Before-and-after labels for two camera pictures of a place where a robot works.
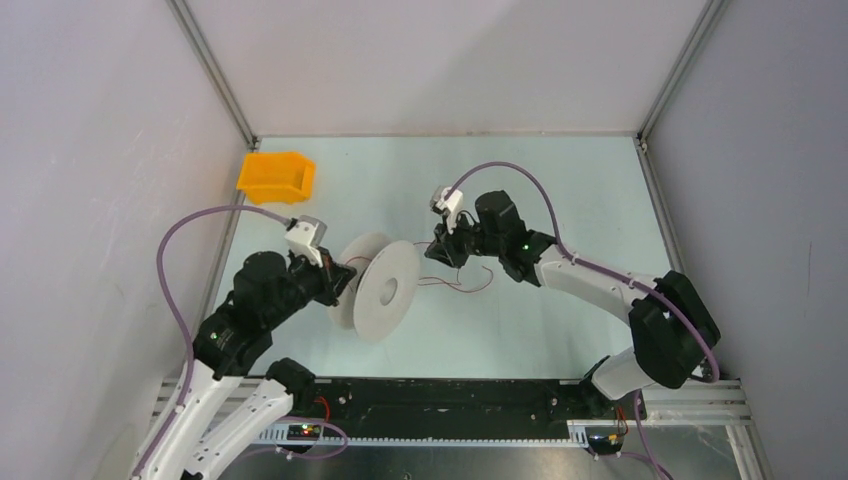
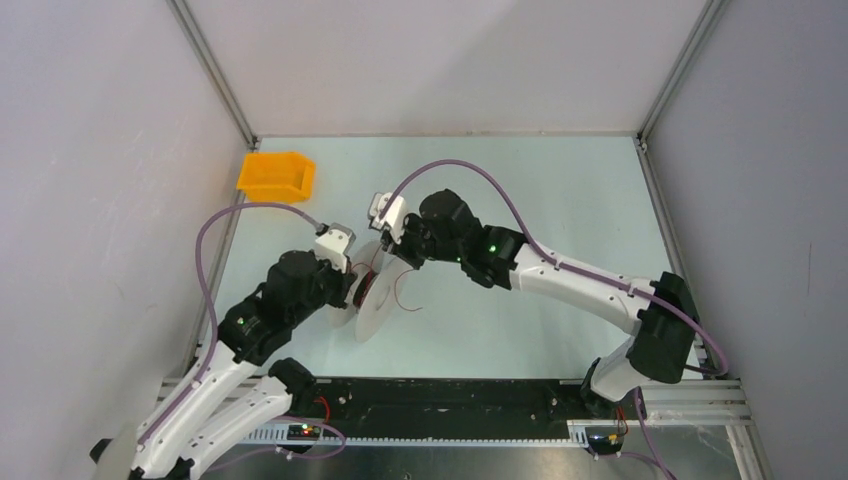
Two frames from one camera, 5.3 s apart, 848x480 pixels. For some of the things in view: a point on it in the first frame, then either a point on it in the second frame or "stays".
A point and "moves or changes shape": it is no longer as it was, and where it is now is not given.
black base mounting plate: (460, 407) stays
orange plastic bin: (277, 178) stays
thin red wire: (441, 279) moves or changes shape
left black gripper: (333, 276) stays
